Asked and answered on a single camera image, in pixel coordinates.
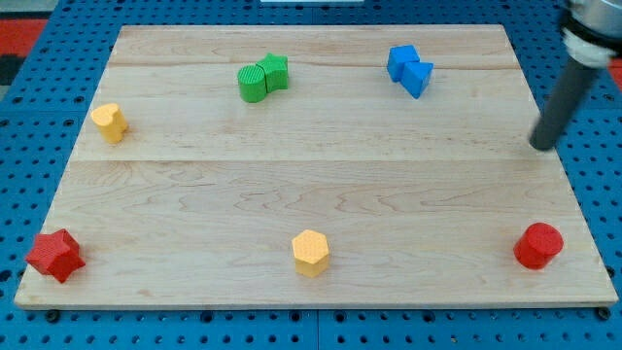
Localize robot arm end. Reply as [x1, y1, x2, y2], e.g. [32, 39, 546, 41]
[560, 0, 621, 69]

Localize yellow hexagon block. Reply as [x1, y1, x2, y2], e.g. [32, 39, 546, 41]
[292, 229, 329, 278]

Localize wooden board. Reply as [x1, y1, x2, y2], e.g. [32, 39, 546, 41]
[15, 24, 618, 310]

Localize green cylinder block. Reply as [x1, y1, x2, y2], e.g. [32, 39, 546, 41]
[237, 65, 267, 103]

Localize green star block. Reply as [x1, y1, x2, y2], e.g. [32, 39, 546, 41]
[256, 52, 289, 93]

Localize blue triangle block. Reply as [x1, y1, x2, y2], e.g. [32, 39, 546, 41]
[400, 62, 433, 99]

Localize blue cube block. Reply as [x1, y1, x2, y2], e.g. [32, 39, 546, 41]
[387, 45, 420, 83]

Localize yellow heart block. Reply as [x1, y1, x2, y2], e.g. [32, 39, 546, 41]
[90, 103, 128, 144]

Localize red cylinder block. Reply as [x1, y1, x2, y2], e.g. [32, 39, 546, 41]
[513, 223, 565, 270]

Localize grey pusher rod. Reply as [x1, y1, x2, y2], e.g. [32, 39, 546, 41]
[529, 57, 599, 151]

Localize red star block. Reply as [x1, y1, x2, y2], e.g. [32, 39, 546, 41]
[25, 228, 86, 283]

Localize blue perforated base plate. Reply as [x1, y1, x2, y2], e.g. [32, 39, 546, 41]
[1, 0, 621, 349]

